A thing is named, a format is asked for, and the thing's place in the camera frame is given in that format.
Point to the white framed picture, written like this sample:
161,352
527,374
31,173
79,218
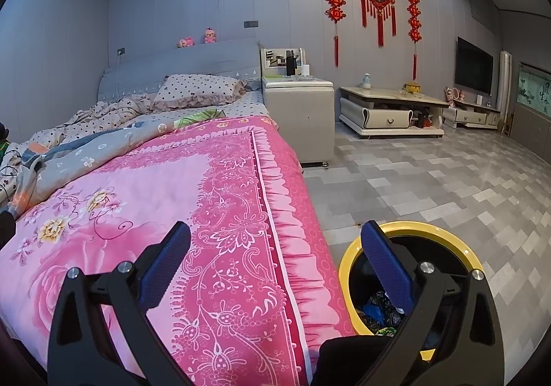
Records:
273,61

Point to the dark wall switch panel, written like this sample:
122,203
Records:
250,24

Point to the person's black-clad knee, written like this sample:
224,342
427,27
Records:
353,360

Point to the small snow globe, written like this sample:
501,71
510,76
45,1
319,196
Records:
366,81

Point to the grey cabinet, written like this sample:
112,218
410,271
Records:
531,127

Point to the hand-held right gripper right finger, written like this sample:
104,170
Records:
387,265

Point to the polka-dot pillow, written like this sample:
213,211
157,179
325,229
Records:
198,91

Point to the black flat television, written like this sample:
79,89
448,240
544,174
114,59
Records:
473,65

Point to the glass fish tank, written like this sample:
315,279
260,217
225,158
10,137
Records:
536,89

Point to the grey upholstered bed headboard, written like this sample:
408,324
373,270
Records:
193,59

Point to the pink floral blanket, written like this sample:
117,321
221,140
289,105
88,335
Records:
150,196

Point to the pink toy figure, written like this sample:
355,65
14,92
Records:
454,96

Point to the white tv stand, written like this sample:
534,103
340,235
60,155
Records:
471,115

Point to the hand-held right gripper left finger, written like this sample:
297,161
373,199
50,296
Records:
165,265

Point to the white nightstand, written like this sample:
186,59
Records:
297,123

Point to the grey floral blanket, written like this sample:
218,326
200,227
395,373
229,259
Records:
86,153

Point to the white standing air conditioner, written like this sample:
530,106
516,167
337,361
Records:
506,80

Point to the white coffee table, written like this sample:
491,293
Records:
387,117

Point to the black thermos bottle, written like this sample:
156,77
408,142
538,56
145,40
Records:
290,63

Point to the blue rubber glove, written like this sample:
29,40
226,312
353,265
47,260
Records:
374,313

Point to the sitting pink plush toy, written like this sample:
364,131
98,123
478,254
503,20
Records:
209,36

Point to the polka-dot quilt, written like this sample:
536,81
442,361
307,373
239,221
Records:
107,112

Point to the yellow ornament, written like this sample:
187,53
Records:
411,87

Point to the yellow-rimmed black trash bin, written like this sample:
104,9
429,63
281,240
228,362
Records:
348,265

